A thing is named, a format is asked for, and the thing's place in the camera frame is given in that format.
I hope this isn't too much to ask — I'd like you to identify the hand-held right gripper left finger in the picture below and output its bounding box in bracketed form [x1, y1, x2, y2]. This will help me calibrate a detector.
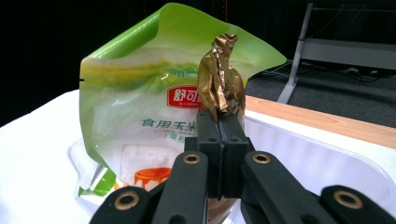
[184, 110, 225, 200]

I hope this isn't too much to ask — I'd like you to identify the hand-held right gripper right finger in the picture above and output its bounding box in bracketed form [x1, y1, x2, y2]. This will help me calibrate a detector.
[219, 112, 256, 200]

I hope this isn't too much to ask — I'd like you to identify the gold foil wrapper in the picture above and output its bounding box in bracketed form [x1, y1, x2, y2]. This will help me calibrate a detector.
[196, 33, 247, 125]

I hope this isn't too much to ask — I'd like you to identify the translucent white plastic container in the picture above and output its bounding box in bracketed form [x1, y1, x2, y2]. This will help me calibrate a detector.
[67, 116, 396, 224]

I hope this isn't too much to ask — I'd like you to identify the grey metal stand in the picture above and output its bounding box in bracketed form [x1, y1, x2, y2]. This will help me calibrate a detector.
[276, 2, 396, 105]

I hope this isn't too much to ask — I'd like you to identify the green and white food bag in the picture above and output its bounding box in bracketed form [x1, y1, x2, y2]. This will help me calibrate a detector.
[78, 2, 288, 200]

